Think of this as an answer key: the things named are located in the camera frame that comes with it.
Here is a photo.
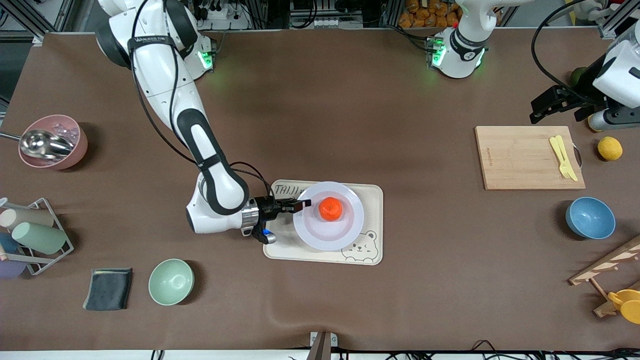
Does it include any orange mandarin fruit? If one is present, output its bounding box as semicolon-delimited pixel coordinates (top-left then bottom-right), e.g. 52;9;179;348
318;197;344;222

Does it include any white ribbed round plate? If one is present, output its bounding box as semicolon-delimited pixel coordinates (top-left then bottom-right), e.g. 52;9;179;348
292;181;365;252

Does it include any yellow lemon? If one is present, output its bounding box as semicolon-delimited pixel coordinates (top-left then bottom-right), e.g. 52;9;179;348
597;136;624;162

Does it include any yellow plastic fork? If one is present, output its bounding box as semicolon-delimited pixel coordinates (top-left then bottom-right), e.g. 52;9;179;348
549;136;573;180

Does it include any bamboo cutting board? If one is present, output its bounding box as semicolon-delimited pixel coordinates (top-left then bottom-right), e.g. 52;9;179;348
474;125;586;191

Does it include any cream bear print tray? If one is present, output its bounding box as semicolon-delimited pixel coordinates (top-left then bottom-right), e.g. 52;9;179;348
263;179;384;266

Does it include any blue bowl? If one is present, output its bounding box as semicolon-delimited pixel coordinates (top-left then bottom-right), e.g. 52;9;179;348
565;196;617;241

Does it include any light green bowl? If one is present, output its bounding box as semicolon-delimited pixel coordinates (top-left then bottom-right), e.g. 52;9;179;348
148;258;195;306

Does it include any pile of brown bread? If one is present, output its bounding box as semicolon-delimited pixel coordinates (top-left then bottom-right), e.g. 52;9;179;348
398;0;463;29

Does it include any wooden dish rack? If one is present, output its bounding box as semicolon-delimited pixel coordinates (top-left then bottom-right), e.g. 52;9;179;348
569;235;640;319

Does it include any dark grey cloth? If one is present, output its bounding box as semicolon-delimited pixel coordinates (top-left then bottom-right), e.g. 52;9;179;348
82;268;134;312

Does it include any yellow plastic cup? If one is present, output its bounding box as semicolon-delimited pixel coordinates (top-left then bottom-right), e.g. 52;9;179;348
607;289;640;325

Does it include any pink bowl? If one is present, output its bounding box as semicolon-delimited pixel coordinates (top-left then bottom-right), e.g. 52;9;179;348
18;114;89;171

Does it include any mint green cup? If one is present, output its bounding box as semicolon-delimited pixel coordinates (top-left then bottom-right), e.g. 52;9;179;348
11;221;68;255

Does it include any metal scoop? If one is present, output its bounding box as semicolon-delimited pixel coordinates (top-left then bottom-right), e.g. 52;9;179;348
0;129;76;161

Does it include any beige cup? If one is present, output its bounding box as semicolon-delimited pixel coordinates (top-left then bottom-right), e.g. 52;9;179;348
0;207;55;230

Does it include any purple cup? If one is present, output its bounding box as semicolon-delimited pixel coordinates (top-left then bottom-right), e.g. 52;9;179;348
0;259;27;280

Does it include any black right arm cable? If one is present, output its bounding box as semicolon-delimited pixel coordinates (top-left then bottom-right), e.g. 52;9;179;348
131;0;275;199

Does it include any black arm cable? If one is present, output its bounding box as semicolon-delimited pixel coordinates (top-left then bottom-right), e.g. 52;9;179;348
131;0;275;199
530;0;596;93

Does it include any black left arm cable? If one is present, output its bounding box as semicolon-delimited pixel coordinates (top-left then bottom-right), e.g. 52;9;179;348
530;0;596;93

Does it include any aluminium frame post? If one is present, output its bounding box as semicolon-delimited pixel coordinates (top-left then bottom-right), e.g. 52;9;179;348
0;0;76;45
597;0;640;41

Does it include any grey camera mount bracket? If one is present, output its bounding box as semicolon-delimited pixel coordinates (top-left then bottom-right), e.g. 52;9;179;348
306;331;339;360

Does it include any grey wire cup rack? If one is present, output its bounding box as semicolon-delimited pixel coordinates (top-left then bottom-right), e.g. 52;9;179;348
0;197;75;276

